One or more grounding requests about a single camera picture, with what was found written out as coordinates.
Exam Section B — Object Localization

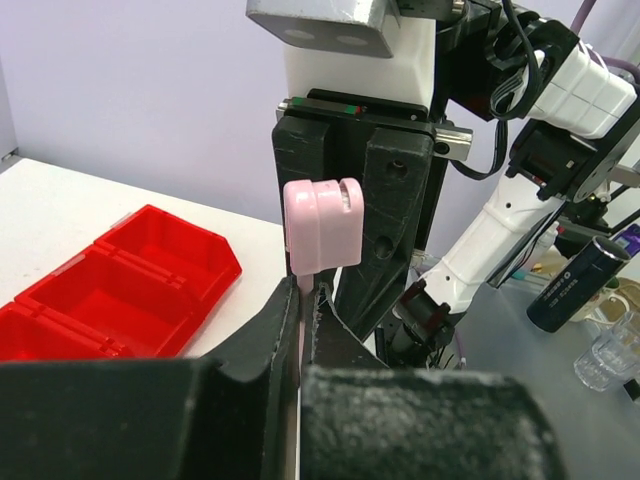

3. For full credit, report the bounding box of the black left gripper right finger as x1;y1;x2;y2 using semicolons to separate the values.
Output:
299;283;565;479

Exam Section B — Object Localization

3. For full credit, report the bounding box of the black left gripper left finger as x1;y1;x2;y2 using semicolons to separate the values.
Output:
1;277;300;479

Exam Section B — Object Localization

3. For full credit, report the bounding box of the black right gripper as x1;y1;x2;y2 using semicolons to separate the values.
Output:
271;89;472;340

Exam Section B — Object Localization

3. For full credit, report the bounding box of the white pink toothbrush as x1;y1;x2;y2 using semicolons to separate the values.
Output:
282;178;364;479

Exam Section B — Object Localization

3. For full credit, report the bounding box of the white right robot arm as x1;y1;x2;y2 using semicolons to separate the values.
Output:
247;1;639;367

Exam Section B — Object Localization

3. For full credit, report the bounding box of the red plastic bin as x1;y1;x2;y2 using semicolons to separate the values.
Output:
1;205;242;363

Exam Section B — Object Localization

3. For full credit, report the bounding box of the black cylindrical bottle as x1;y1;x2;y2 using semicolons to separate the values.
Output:
526;236;631;333

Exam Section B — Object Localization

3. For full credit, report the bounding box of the clear glass cup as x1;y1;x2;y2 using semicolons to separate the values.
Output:
574;311;639;392

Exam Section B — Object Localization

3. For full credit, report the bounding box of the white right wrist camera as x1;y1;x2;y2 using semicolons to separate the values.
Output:
246;0;436;107

